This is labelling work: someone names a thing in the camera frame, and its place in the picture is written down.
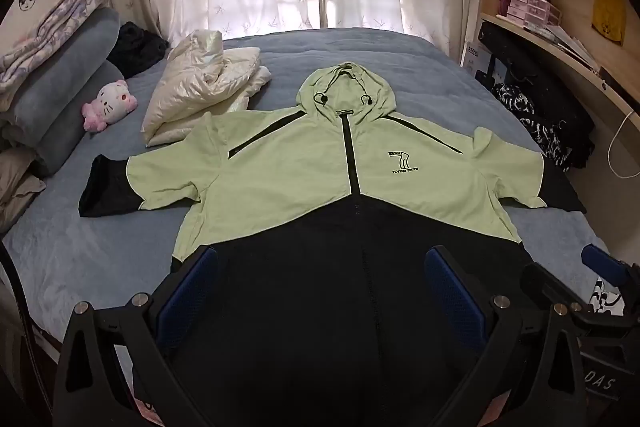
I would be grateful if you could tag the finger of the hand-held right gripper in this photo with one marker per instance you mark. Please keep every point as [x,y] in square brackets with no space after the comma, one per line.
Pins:
[547,287]
[605,264]

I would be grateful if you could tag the pink cat plush toy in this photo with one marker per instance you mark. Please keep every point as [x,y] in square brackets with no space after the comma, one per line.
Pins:
[111,103]

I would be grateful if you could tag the yellow cloth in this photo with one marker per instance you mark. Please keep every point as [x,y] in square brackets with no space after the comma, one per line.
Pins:
[609,14]

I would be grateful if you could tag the pile of papers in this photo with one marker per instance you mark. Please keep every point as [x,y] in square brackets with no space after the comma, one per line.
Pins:
[570,44]

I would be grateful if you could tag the floral quilt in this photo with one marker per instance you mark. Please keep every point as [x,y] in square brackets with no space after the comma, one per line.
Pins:
[55,22]

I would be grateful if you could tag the grey-blue pillow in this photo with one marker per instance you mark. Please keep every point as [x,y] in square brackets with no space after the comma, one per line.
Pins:
[65,67]
[75,122]

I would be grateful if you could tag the beige cloth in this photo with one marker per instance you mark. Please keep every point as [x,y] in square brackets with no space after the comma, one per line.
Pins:
[17,187]

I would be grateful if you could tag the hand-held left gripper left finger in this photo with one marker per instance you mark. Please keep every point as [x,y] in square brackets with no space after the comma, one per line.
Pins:
[187,297]

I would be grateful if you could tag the blue bedspread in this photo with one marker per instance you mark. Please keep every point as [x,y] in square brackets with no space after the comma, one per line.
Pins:
[100,247]

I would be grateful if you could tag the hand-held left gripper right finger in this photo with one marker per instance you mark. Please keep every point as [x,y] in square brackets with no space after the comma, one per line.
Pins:
[450,302]

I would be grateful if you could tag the cream puffer jacket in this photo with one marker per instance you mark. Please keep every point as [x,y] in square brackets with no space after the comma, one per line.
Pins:
[200,77]

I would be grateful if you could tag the green and black hooded jacket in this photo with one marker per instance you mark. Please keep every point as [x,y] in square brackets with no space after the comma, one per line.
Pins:
[280,167]

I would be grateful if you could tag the stack of pink boxes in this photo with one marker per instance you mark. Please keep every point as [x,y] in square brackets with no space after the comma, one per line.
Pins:
[532,9]

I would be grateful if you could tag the white printed box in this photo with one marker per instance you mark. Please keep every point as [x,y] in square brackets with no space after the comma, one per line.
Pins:
[472,62]

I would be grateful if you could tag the black garment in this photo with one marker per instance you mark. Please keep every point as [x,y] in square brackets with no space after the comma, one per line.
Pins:
[135,49]

